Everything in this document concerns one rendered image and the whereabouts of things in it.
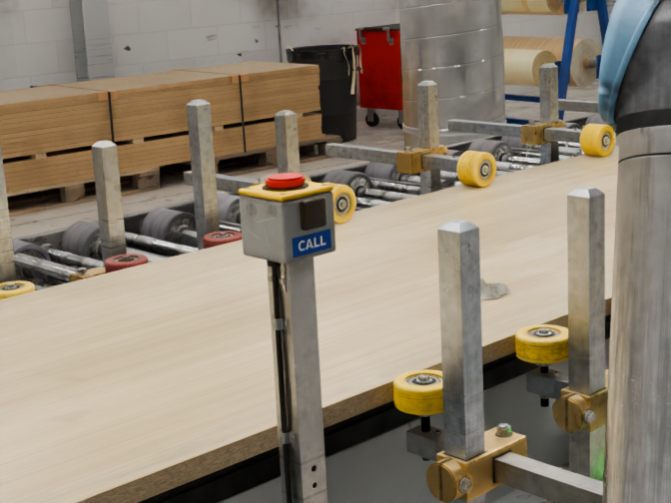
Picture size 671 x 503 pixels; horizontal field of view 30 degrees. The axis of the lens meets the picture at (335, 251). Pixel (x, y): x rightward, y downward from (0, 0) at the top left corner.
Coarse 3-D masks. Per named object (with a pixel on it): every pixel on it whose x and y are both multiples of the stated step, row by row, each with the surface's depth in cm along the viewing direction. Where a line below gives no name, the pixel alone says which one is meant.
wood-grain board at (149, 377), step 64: (448, 192) 283; (512, 192) 279; (192, 256) 235; (320, 256) 230; (384, 256) 228; (512, 256) 223; (0, 320) 200; (64, 320) 198; (128, 320) 196; (192, 320) 194; (256, 320) 193; (320, 320) 191; (384, 320) 189; (512, 320) 186; (0, 384) 170; (64, 384) 168; (128, 384) 167; (192, 384) 166; (256, 384) 164; (384, 384) 162; (0, 448) 147; (64, 448) 146; (128, 448) 145; (192, 448) 144; (256, 448) 148
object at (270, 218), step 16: (240, 192) 127; (256, 192) 125; (272, 192) 124; (288, 192) 124; (304, 192) 124; (320, 192) 125; (240, 208) 127; (256, 208) 125; (272, 208) 123; (288, 208) 123; (256, 224) 126; (272, 224) 124; (288, 224) 123; (256, 240) 126; (272, 240) 124; (288, 240) 123; (256, 256) 127; (272, 256) 125; (288, 256) 124; (304, 256) 125
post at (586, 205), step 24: (576, 192) 162; (600, 192) 162; (576, 216) 162; (600, 216) 162; (576, 240) 163; (600, 240) 163; (576, 264) 164; (600, 264) 164; (576, 288) 165; (600, 288) 165; (576, 312) 165; (600, 312) 166; (576, 336) 166; (600, 336) 166; (576, 360) 167; (600, 360) 167; (576, 384) 168; (600, 384) 168; (576, 432) 169; (600, 432) 170; (576, 456) 170; (600, 456) 170; (600, 480) 171
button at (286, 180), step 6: (276, 174) 128; (282, 174) 128; (288, 174) 127; (294, 174) 127; (300, 174) 127; (270, 180) 126; (276, 180) 125; (282, 180) 125; (288, 180) 125; (294, 180) 125; (300, 180) 125; (270, 186) 125; (276, 186) 125; (282, 186) 125; (288, 186) 125; (294, 186) 125; (300, 186) 126
